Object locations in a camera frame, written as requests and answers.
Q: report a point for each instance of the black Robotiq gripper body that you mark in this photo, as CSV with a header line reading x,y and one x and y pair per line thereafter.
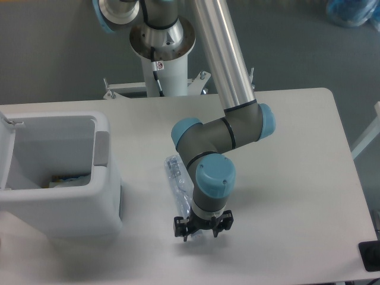
x,y
198,223

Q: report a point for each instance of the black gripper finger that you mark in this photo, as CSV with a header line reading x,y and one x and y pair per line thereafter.
x,y
224,222
180,227

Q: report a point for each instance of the crushed clear plastic bottle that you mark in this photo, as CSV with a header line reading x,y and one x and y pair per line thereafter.
x,y
180,183

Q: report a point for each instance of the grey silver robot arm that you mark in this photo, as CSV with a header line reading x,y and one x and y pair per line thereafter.
x,y
202,146

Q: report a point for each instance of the trash inside the can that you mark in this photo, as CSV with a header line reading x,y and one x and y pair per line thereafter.
x,y
60,181

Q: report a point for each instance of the white trash can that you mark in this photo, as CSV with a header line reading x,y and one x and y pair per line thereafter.
x,y
58,173

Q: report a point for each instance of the black device at table edge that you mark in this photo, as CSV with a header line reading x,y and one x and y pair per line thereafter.
x,y
369,252

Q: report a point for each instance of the blue plastic bag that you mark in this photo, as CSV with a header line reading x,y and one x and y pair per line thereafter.
x,y
350,14

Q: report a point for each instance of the white base frame with bolts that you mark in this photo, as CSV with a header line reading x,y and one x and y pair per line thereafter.
x,y
196,86

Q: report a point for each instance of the white frame leg right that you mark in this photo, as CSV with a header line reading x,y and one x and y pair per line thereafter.
x,y
367,136

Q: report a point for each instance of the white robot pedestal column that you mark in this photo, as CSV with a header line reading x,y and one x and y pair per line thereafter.
x,y
164,57

